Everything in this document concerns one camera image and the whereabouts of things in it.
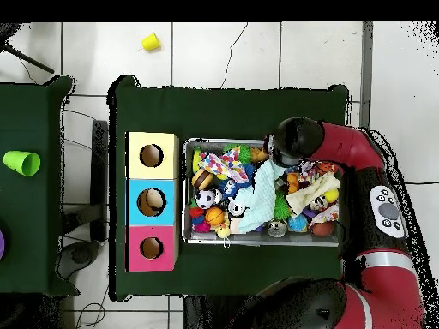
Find colourful polka-dot cloth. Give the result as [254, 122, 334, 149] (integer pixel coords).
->
[198, 145, 254, 182]

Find black floor stand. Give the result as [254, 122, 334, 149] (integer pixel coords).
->
[57, 119, 110, 281]

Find small orange basketball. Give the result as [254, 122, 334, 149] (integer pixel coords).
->
[205, 208, 226, 230]

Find mint green knit cloth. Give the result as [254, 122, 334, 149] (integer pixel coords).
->
[236, 159, 285, 234]

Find green spiky ball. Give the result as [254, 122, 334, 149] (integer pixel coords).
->
[273, 191, 292, 222]

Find green cup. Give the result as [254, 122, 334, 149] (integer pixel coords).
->
[3, 150, 42, 178]

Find shallow clear mesh bin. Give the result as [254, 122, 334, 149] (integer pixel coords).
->
[181, 141, 347, 247]

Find red-brown ball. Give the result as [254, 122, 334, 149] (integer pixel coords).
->
[311, 220, 336, 238]

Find cream cloth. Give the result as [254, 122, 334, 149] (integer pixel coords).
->
[285, 172, 340, 217]

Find yellow cup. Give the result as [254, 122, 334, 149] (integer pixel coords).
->
[141, 33, 162, 53]

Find wooden burger toy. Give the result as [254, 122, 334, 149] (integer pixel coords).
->
[189, 170, 213, 194]

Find thin black floor cable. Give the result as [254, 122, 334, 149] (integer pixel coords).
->
[220, 22, 250, 89]

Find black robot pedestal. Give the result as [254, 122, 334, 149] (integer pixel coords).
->
[183, 294, 241, 329]

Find black tripod leg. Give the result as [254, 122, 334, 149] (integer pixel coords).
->
[0, 22, 55, 75]

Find dark green tablecloth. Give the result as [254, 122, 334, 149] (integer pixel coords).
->
[108, 74, 351, 302]

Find wooden box with three holes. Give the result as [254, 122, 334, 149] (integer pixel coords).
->
[125, 131, 181, 273]

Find small soccer ball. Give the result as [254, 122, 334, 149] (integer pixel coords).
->
[195, 191, 216, 212]

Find dark green side table cloth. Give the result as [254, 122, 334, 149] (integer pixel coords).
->
[0, 75, 80, 297]

